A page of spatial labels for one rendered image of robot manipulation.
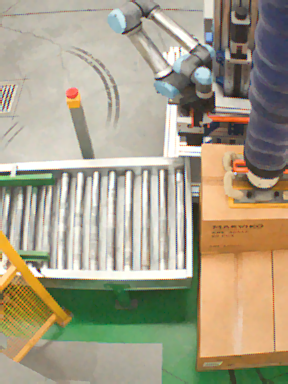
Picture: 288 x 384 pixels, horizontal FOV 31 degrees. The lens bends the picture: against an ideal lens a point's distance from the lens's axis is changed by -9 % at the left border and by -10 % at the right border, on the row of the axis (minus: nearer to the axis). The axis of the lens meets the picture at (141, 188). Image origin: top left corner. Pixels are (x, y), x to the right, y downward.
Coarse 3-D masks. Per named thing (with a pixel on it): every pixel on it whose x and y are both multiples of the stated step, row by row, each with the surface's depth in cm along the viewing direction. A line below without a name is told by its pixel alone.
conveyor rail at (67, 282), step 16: (0, 272) 279; (48, 272) 278; (64, 272) 277; (80, 272) 277; (96, 272) 276; (112, 272) 276; (128, 272) 275; (144, 272) 275; (160, 272) 274; (176, 272) 273; (64, 288) 292; (80, 288) 290; (96, 288) 290; (112, 288) 289; (144, 288) 288; (160, 288) 287; (176, 288) 288
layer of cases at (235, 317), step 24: (216, 264) 279; (240, 264) 278; (264, 264) 276; (216, 288) 272; (240, 288) 271; (264, 288) 269; (216, 312) 266; (240, 312) 264; (264, 312) 263; (216, 336) 259; (240, 336) 258; (264, 336) 256; (216, 360) 266; (240, 360) 271; (264, 360) 277
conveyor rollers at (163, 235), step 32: (32, 192) 306; (64, 192) 305; (96, 192) 303; (128, 192) 302; (160, 192) 301; (32, 224) 297; (64, 224) 296; (96, 224) 295; (128, 224) 293; (160, 224) 292; (64, 256) 288; (96, 256) 286; (128, 256) 284; (160, 256) 284
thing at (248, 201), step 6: (246, 192) 250; (252, 192) 249; (276, 192) 246; (282, 192) 248; (228, 198) 251; (246, 198) 248; (252, 198) 248; (276, 198) 247; (282, 198) 247; (234, 204) 248; (240, 204) 247; (246, 204) 247; (252, 204) 247; (258, 204) 247; (264, 204) 246; (270, 204) 246; (276, 204) 246; (282, 204) 246
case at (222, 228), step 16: (224, 144) 266; (208, 160) 262; (208, 176) 258; (208, 192) 254; (224, 192) 253; (208, 208) 250; (224, 208) 250; (240, 208) 249; (256, 208) 248; (272, 208) 247; (208, 224) 252; (224, 224) 251; (240, 224) 251; (256, 224) 251; (272, 224) 251; (208, 240) 268; (224, 240) 268; (240, 240) 268; (256, 240) 268; (272, 240) 268
